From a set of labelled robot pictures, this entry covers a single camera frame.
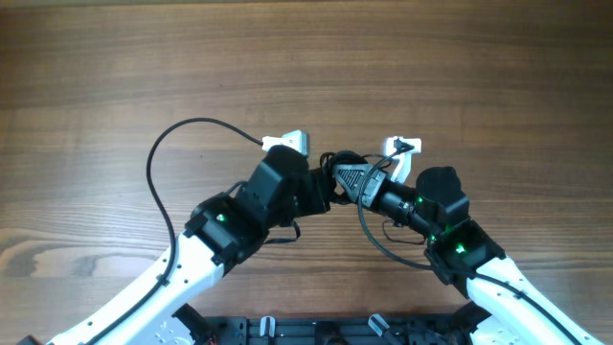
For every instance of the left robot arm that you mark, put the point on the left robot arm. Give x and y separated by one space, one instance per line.
222 232

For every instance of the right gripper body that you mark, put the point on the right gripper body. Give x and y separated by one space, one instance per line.
372 199

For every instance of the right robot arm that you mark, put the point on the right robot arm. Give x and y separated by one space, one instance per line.
463 255

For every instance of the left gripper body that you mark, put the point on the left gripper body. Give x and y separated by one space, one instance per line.
310 195

